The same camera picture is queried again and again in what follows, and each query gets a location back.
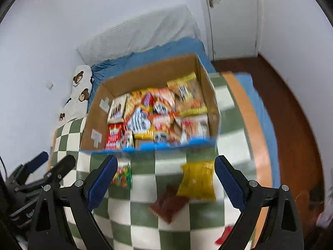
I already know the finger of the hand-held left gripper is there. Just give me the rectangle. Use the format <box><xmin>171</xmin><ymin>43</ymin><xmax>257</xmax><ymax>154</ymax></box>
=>
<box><xmin>45</xmin><ymin>155</ymin><xmax>77</xmax><ymax>186</ymax></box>
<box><xmin>22</xmin><ymin>151</ymin><xmax>49</xmax><ymax>175</ymax></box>

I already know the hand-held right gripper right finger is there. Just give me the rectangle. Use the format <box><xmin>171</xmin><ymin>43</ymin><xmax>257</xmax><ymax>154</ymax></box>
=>
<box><xmin>215</xmin><ymin>155</ymin><xmax>305</xmax><ymax>250</ymax></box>

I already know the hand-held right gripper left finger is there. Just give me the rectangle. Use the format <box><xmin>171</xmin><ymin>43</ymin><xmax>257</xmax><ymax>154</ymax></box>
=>
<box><xmin>27</xmin><ymin>154</ymin><xmax>119</xmax><ymax>250</ymax></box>

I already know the yellow snack packet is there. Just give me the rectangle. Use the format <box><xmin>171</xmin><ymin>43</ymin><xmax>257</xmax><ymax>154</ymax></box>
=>
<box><xmin>176</xmin><ymin>161</ymin><xmax>217</xmax><ymax>201</ymax></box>

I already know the small white candy packet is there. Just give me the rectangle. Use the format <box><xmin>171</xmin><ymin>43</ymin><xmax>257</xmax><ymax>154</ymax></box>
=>
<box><xmin>121</xmin><ymin>130</ymin><xmax>134</xmax><ymax>148</ymax></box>

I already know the white blue snack packet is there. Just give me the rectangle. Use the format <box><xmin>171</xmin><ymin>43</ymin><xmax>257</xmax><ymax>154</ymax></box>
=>
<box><xmin>177</xmin><ymin>115</ymin><xmax>210</xmax><ymax>145</ymax></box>

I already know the large instant noodle packet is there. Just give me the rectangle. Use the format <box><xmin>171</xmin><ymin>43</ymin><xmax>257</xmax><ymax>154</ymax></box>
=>
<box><xmin>123</xmin><ymin>89</ymin><xmax>157</xmax><ymax>140</ymax></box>

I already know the white chocolate biscuit box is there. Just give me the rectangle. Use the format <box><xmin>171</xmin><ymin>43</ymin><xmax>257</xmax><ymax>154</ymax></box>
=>
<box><xmin>107</xmin><ymin>95</ymin><xmax>128</xmax><ymax>123</ymax></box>

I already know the orange panda snack packet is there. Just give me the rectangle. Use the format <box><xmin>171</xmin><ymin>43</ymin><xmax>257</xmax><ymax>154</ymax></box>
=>
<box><xmin>146</xmin><ymin>89</ymin><xmax>177</xmax><ymax>115</ymax></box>
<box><xmin>149</xmin><ymin>113</ymin><xmax>180</xmax><ymax>144</ymax></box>

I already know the yellow clear pastry packet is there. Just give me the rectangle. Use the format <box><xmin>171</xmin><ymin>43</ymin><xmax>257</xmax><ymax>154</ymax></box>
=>
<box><xmin>166</xmin><ymin>72</ymin><xmax>208</xmax><ymax>116</ymax></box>

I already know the cardboard box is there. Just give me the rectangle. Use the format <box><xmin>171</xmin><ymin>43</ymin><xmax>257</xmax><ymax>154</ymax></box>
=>
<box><xmin>79</xmin><ymin>54</ymin><xmax>221</xmax><ymax>153</ymax></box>

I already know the green candy packet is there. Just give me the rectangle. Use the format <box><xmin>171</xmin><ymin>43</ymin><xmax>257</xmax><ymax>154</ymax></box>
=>
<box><xmin>112</xmin><ymin>164</ymin><xmax>133</xmax><ymax>189</ymax></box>

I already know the green white checkered mat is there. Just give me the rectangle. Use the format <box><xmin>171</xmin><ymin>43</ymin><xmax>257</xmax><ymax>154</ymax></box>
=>
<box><xmin>51</xmin><ymin>71</ymin><xmax>273</xmax><ymax>250</ymax></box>

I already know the small red snack packet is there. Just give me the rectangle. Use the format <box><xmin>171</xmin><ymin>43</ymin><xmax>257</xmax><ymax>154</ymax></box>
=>
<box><xmin>215</xmin><ymin>225</ymin><xmax>233</xmax><ymax>245</ymax></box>

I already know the brown snack packet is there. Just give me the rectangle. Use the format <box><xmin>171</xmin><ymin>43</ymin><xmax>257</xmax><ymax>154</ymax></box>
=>
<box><xmin>149</xmin><ymin>186</ymin><xmax>189</xmax><ymax>224</ymax></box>

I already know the white bear print pillow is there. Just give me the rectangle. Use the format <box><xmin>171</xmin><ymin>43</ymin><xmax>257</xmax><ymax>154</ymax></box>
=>
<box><xmin>58</xmin><ymin>65</ymin><xmax>94</xmax><ymax>121</ymax></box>

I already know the dark blue bed sheet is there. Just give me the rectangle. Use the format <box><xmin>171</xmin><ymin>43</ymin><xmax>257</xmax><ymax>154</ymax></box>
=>
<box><xmin>87</xmin><ymin>37</ymin><xmax>216</xmax><ymax>112</ymax></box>

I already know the white quilted pillow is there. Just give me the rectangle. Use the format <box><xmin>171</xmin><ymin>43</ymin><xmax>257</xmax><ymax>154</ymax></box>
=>
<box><xmin>77</xmin><ymin>4</ymin><xmax>202</xmax><ymax>67</ymax></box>

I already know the white door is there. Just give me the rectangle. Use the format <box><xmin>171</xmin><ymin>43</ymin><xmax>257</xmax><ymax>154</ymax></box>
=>
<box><xmin>203</xmin><ymin>0</ymin><xmax>261</xmax><ymax>60</ymax></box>

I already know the black cable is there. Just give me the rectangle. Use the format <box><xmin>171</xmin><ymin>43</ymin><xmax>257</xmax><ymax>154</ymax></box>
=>
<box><xmin>0</xmin><ymin>156</ymin><xmax>8</xmax><ymax>188</ymax></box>

